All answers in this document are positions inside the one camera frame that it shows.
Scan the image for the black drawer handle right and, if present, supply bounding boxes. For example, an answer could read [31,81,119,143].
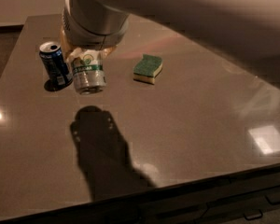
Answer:
[266,192,280,205]

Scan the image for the white green 7up can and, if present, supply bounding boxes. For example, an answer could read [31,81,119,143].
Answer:
[70,49,106,94]

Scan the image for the blue soda can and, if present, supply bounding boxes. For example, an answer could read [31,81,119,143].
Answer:
[39,41,73,88]

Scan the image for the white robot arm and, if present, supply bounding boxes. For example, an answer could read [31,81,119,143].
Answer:
[61,0,280,89]

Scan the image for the green yellow sponge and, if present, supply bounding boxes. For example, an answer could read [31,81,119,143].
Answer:
[133,54,162,85]

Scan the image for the black drawer handle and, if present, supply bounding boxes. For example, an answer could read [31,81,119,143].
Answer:
[243,210,263,221]
[266,192,280,205]

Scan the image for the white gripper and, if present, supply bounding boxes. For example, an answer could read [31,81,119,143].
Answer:
[60,5,129,63]

